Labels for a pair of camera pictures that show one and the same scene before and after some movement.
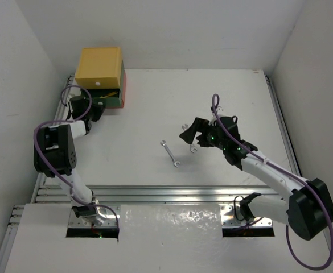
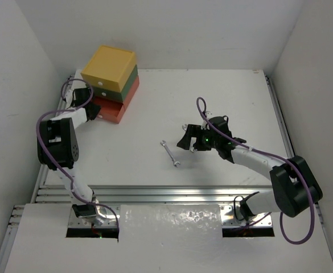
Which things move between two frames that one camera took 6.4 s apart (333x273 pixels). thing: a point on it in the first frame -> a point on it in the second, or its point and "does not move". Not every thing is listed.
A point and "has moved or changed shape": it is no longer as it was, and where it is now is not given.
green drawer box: [111, 97] has moved or changed shape
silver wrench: [193, 146] does not move
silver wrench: [175, 162] does not move
